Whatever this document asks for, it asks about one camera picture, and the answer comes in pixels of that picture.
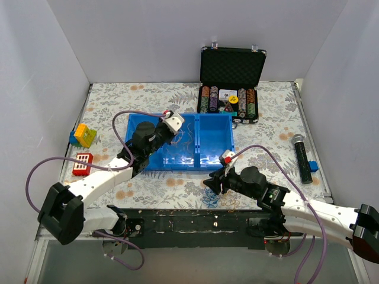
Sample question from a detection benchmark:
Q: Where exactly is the blue wire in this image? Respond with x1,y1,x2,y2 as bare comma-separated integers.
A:
201,186,221,208

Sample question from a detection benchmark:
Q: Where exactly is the blue plastic divided bin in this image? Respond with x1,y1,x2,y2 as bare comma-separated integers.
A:
122,112,236,172

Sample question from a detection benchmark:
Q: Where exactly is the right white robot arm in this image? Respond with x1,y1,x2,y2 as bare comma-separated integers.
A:
204,166,378,263

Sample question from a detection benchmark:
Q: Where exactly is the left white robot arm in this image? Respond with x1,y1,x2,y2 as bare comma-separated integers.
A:
38,115,184,245

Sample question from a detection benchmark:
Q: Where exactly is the black handheld microphone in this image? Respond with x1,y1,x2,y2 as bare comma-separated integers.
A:
292,134,313,184

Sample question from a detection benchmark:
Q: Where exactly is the colourful toy brick stack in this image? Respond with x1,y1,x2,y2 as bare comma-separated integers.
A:
69,124,97,148

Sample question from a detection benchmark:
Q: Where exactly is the small blue toy brick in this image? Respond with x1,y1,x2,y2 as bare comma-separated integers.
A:
309,161,319,173

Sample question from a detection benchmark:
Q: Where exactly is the red white toy block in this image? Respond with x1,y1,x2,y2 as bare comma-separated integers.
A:
72,153,94,176

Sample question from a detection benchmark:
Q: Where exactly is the black poker chip case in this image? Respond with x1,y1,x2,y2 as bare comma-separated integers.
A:
197,42,267,124

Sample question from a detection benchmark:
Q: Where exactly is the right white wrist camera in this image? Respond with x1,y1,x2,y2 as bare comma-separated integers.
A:
219,150,237,177

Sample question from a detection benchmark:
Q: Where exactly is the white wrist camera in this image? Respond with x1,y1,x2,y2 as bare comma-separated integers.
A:
162,111,185,135
219,150,237,177

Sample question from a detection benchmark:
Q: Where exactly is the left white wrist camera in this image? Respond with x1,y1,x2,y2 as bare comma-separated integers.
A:
162,111,185,135

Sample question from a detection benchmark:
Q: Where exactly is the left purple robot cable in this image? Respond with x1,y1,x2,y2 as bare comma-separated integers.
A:
25,110,171,272

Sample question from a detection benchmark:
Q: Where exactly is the aluminium frame rail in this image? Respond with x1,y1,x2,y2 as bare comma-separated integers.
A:
36,234,94,241

